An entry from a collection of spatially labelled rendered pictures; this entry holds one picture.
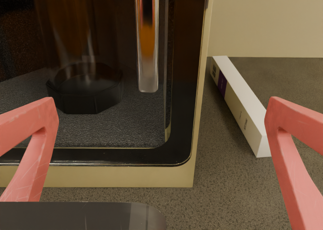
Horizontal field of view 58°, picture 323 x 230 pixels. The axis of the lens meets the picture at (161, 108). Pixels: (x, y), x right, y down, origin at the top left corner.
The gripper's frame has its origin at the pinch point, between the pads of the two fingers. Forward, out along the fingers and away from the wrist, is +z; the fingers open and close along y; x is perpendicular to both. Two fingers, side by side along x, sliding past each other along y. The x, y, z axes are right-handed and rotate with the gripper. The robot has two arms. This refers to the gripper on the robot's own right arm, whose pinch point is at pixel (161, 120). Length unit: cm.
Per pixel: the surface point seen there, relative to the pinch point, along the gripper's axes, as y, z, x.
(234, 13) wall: -17, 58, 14
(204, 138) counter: -6.6, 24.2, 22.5
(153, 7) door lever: 0.5, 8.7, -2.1
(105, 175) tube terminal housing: 6.8, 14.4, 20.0
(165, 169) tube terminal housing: -0.5, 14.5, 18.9
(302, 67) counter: -32, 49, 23
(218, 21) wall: -13, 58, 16
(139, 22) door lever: 1.4, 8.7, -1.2
